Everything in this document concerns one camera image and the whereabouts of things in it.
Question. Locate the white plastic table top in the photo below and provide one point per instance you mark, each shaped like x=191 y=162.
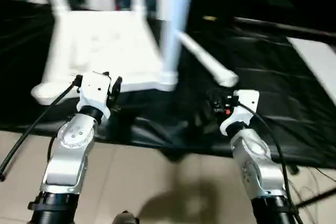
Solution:
x=105 y=51

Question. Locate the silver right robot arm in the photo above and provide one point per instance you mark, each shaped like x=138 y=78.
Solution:
x=260 y=171

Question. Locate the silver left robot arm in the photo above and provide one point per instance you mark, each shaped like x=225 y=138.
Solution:
x=68 y=161

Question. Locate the black plastic mat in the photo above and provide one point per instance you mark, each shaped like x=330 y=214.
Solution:
x=273 y=108

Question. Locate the small yellow label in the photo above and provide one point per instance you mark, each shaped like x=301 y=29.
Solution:
x=210 y=18

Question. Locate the white flat panel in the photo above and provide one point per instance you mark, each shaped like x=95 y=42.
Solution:
x=317 y=61

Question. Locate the dark rounded robot foot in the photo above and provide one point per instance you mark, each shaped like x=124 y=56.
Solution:
x=126 y=217

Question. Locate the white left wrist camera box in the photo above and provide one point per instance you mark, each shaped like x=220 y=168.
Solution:
x=94 y=93

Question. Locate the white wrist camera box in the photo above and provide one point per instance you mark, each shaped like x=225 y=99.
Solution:
x=242 y=108
x=94 y=93

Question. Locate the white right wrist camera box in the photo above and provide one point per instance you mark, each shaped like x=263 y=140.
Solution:
x=242 y=108

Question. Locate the dark horizontal rail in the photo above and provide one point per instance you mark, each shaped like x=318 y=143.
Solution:
x=283 y=27

